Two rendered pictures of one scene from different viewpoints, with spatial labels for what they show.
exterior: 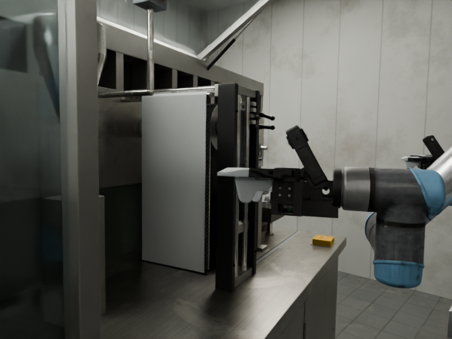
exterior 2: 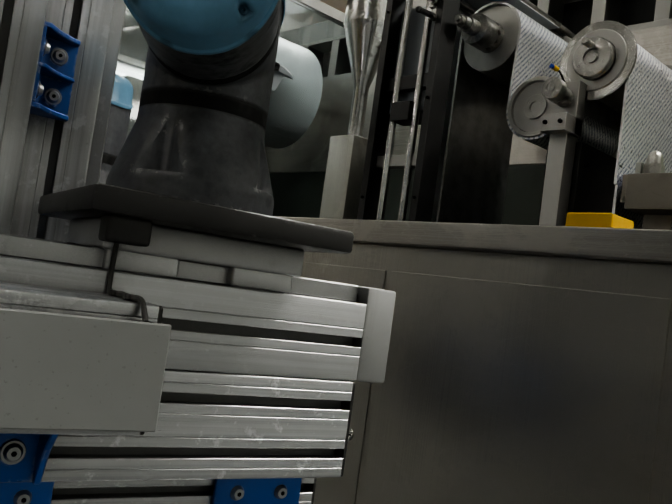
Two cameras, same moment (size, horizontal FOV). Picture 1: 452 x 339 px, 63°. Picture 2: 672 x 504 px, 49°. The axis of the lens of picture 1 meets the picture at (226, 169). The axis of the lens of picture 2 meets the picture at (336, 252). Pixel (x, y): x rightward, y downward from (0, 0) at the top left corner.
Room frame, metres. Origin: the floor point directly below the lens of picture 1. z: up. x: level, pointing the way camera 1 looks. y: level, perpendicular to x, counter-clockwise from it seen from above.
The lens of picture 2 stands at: (1.38, -1.50, 0.76)
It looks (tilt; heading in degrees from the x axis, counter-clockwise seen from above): 3 degrees up; 108
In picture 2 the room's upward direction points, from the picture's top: 8 degrees clockwise
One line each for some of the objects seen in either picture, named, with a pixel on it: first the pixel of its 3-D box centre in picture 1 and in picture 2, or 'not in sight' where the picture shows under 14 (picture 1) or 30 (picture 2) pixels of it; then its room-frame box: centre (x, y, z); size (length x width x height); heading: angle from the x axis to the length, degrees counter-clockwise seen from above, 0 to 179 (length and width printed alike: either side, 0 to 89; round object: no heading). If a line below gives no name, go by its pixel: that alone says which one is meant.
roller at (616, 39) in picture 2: not in sight; (626, 80); (1.43, 0.00, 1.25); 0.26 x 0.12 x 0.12; 62
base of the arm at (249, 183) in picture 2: not in sight; (197, 159); (1.04, -0.90, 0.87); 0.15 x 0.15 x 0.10
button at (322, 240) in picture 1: (323, 240); (599, 224); (1.40, -0.38, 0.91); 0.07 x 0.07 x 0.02; 62
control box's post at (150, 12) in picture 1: (150, 50); not in sight; (0.90, 0.19, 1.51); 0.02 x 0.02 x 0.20
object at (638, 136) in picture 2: not in sight; (648, 148); (1.48, -0.03, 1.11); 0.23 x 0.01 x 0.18; 62
